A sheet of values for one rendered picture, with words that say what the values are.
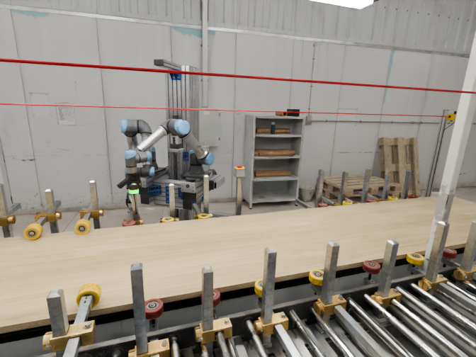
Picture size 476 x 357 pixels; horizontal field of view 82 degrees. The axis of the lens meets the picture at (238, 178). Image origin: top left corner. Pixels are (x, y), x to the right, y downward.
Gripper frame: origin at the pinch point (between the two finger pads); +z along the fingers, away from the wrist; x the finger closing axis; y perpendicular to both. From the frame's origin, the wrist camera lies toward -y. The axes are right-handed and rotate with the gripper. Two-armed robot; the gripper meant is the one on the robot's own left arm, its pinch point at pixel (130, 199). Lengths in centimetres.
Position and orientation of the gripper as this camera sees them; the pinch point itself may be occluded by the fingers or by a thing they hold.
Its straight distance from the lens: 213.2
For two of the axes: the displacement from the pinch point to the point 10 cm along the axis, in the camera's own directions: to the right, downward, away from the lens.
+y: 7.9, -1.4, 6.0
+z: -0.2, 9.7, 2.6
